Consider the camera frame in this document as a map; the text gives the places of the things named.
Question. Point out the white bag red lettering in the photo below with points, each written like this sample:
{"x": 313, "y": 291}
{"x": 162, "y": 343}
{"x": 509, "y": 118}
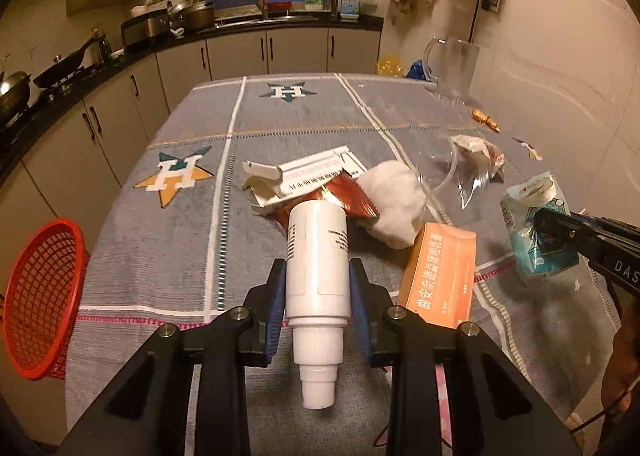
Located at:
{"x": 484, "y": 155}

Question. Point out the lidded black wok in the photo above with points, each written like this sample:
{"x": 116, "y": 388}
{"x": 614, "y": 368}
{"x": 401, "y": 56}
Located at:
{"x": 15, "y": 93}

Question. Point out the crumpled white tissue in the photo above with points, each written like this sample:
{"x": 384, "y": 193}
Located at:
{"x": 396, "y": 194}

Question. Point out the steel cooking pot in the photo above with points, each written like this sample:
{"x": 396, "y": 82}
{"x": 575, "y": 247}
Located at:
{"x": 192, "y": 16}

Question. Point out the clear glass pitcher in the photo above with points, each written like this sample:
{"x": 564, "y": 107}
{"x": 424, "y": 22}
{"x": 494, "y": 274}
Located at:
{"x": 450, "y": 64}

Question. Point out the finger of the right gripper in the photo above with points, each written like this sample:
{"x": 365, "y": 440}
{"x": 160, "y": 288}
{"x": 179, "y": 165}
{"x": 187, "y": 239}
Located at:
{"x": 610, "y": 246}

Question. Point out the red plastic mesh basket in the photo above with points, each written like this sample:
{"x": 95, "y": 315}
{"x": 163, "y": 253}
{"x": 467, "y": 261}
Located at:
{"x": 42, "y": 300}

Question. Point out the black frying pan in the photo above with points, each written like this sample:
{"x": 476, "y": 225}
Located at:
{"x": 64, "y": 67}

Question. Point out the orange cardboard box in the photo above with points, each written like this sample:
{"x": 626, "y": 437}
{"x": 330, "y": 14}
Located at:
{"x": 437, "y": 283}

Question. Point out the orange peel scrap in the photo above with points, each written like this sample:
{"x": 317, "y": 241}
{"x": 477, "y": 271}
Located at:
{"x": 484, "y": 119}

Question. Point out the grey star-patterned tablecloth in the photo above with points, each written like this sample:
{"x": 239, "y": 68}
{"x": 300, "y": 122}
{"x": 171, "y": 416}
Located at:
{"x": 182, "y": 245}

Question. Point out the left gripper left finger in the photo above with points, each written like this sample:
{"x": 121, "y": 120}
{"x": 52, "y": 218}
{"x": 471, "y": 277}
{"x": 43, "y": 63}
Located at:
{"x": 143, "y": 409}

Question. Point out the rectangular steel cooker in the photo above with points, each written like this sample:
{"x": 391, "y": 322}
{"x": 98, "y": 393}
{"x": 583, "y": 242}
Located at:
{"x": 149, "y": 25}

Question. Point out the white plastic bottle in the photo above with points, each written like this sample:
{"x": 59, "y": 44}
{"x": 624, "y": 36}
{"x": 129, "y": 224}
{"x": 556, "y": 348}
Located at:
{"x": 317, "y": 300}

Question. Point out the red foil snack wrapper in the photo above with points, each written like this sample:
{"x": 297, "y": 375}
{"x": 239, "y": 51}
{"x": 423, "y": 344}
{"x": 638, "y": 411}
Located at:
{"x": 343, "y": 191}

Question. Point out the white flattened carton box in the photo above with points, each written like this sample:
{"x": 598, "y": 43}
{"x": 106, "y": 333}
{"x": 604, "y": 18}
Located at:
{"x": 273, "y": 186}

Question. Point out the clear plastic bag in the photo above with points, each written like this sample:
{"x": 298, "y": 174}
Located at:
{"x": 448, "y": 180}

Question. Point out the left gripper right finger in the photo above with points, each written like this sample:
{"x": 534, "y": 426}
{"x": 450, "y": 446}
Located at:
{"x": 493, "y": 408}

